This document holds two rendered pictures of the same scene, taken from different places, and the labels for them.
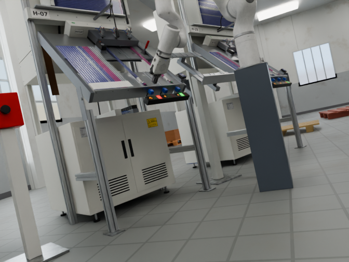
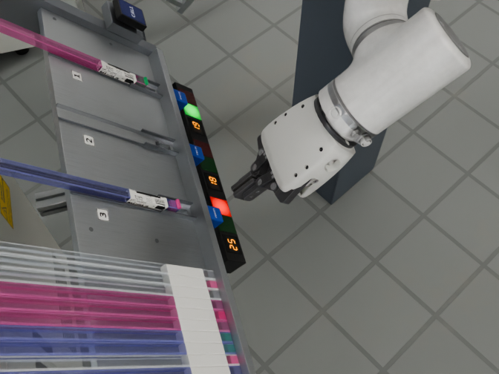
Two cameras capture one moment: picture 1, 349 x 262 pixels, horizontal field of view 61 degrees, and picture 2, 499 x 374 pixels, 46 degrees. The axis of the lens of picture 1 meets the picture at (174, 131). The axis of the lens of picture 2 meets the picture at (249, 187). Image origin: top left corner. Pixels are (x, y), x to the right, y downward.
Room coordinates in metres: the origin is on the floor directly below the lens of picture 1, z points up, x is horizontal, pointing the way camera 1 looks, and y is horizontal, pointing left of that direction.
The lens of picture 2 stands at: (1.54, 0.41, 1.44)
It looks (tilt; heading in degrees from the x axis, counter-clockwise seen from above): 60 degrees down; 296
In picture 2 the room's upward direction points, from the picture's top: straight up
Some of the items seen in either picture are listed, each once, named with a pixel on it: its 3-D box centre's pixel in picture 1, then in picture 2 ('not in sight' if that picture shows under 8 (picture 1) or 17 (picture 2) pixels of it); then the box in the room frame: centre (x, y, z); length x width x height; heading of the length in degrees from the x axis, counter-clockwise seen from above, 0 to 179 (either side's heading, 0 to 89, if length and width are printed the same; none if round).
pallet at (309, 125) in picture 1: (281, 131); not in sight; (4.71, -1.65, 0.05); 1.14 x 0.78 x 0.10; 67
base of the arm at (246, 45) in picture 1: (247, 52); not in sight; (1.74, -0.51, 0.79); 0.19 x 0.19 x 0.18
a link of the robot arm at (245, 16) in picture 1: (243, 14); not in sight; (1.70, -0.52, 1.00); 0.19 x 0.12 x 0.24; 19
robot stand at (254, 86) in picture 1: (264, 127); (347, 87); (1.74, -0.51, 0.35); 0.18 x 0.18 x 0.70; 69
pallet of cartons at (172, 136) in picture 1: (172, 137); not in sight; (8.77, 0.10, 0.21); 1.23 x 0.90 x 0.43; 159
